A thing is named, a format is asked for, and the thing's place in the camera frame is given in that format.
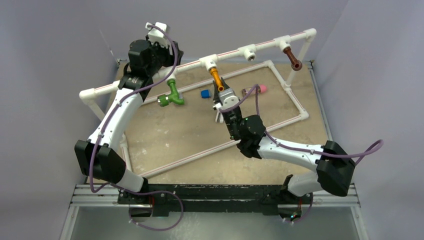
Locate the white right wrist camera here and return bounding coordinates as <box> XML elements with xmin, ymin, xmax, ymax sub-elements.
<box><xmin>212</xmin><ymin>88</ymin><xmax>240</xmax><ymax>113</ymax></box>

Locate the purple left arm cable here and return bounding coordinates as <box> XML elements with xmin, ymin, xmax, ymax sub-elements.
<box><xmin>89</xmin><ymin>23</ymin><xmax>178</xmax><ymax>194</ymax></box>

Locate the white plastic clip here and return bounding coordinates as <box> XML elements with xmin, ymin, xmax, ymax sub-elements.
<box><xmin>215</xmin><ymin>111</ymin><xmax>224</xmax><ymax>124</ymax></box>

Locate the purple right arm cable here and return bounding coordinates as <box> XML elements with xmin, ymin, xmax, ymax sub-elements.
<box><xmin>220</xmin><ymin>84</ymin><xmax>385</xmax><ymax>165</ymax></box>

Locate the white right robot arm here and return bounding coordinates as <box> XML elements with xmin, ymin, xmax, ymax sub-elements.
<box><xmin>213</xmin><ymin>79</ymin><xmax>356</xmax><ymax>204</ymax></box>

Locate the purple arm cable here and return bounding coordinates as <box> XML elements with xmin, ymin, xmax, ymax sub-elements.
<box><xmin>89</xmin><ymin>23</ymin><xmax>178</xmax><ymax>194</ymax></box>
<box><xmin>220</xmin><ymin>84</ymin><xmax>385</xmax><ymax>165</ymax></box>

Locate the orange water faucet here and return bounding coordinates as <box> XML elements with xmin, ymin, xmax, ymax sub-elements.
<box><xmin>208</xmin><ymin>67</ymin><xmax>225</xmax><ymax>92</ymax></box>

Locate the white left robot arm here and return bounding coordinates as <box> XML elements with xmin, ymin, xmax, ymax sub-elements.
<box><xmin>74</xmin><ymin>38</ymin><xmax>184</xmax><ymax>205</ymax></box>

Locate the green water faucet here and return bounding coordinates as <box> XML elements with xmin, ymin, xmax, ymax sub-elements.
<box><xmin>157</xmin><ymin>79</ymin><xmax>185</xmax><ymax>107</ymax></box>

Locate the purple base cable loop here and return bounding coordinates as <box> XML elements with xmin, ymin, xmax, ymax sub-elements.
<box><xmin>128</xmin><ymin>193</ymin><xmax>185</xmax><ymax>232</ymax></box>

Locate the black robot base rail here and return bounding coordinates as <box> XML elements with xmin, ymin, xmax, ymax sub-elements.
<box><xmin>117</xmin><ymin>183</ymin><xmax>313</xmax><ymax>218</ymax></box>

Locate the white PVC pipe frame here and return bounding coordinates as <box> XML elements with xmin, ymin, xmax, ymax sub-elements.
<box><xmin>79</xmin><ymin>28</ymin><xmax>317</xmax><ymax>177</ymax></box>

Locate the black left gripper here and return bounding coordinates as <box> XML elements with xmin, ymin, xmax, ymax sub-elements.
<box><xmin>147</xmin><ymin>36</ymin><xmax>183</xmax><ymax>77</ymax></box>

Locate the blue cube block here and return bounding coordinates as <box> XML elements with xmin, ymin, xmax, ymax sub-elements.
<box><xmin>200</xmin><ymin>89</ymin><xmax>212</xmax><ymax>99</ymax></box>

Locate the pink capped small bottle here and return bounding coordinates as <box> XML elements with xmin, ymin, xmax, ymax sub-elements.
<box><xmin>241</xmin><ymin>84</ymin><xmax>268</xmax><ymax>97</ymax></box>

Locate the brown water faucet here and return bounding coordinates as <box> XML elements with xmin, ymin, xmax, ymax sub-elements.
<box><xmin>282</xmin><ymin>46</ymin><xmax>303</xmax><ymax>72</ymax></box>

